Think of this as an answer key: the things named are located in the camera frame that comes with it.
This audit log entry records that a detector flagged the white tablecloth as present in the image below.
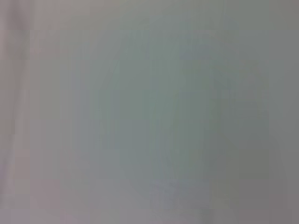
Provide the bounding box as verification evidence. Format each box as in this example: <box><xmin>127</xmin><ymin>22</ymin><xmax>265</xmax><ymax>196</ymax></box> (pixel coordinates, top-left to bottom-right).
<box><xmin>0</xmin><ymin>0</ymin><xmax>299</xmax><ymax>224</ymax></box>

